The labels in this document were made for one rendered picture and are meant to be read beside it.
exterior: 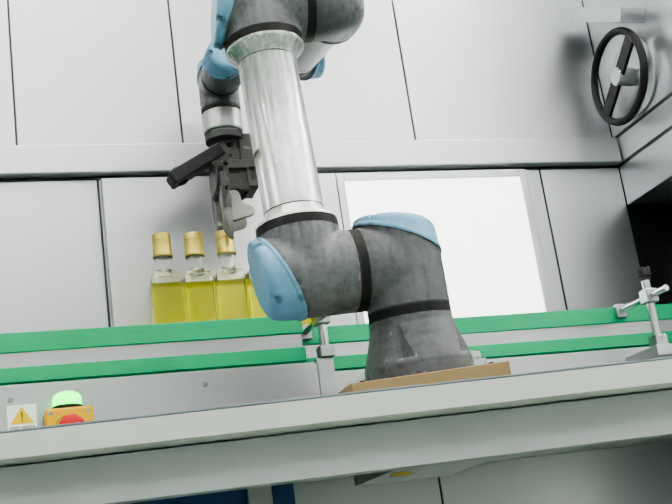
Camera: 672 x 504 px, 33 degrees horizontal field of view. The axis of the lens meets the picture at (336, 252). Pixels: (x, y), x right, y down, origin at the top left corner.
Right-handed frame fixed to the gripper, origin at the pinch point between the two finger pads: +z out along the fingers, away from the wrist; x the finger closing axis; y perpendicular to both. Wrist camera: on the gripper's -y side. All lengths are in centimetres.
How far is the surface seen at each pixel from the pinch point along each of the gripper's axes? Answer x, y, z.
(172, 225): 12.0, -7.1, -6.7
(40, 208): 14.6, -31.2, -12.0
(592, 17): 5, 89, -49
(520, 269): 13, 65, 5
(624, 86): 7, 95, -33
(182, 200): 12.0, -4.7, -11.8
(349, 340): -3.9, 19.8, 21.6
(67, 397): -21.6, -31.2, 31.2
